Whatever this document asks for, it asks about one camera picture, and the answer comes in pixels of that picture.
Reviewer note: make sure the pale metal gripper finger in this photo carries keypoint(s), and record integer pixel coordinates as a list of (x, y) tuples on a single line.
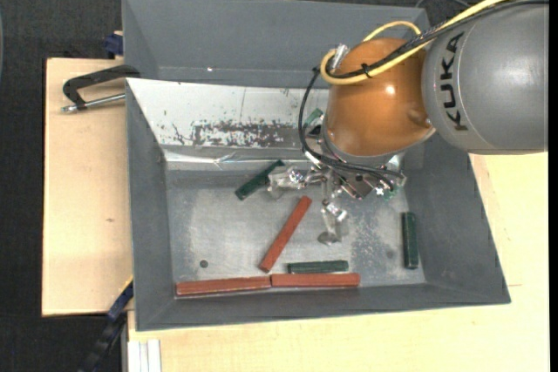
[(287, 179), (333, 215)]

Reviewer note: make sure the red-brown flat block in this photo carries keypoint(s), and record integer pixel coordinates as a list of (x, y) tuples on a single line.
[(285, 234), (222, 286), (316, 279)]

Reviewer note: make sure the dark green flat block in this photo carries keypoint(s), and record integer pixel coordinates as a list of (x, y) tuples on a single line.
[(410, 239), (255, 183), (318, 267)]

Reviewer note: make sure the grey metal bin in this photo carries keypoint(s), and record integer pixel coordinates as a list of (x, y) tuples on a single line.
[(226, 231)]

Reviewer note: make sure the pale wood flat board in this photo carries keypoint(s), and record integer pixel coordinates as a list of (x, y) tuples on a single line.
[(83, 196)]

